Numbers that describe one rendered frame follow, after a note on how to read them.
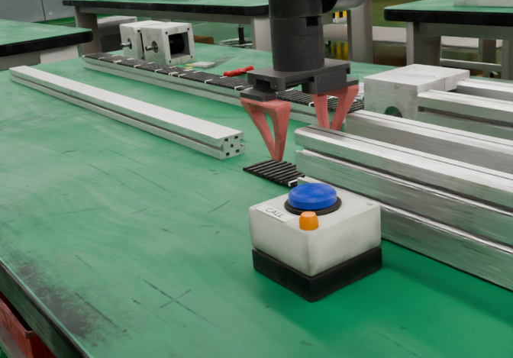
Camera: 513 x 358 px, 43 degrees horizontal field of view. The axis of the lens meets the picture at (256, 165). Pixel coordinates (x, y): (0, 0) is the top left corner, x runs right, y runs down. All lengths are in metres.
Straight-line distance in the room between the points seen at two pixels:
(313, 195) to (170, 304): 0.14
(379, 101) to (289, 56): 0.19
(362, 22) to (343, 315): 3.20
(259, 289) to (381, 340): 0.12
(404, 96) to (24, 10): 11.32
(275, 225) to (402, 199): 0.12
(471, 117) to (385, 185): 0.21
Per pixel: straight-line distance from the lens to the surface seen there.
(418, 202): 0.57
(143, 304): 0.54
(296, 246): 0.51
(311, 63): 0.70
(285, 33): 0.69
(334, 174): 0.64
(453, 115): 0.78
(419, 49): 2.57
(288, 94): 1.06
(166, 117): 1.00
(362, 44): 3.66
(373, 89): 0.84
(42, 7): 12.09
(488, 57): 4.79
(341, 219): 0.51
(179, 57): 1.65
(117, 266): 0.61
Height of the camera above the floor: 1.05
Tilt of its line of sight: 19 degrees down
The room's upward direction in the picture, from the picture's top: 5 degrees counter-clockwise
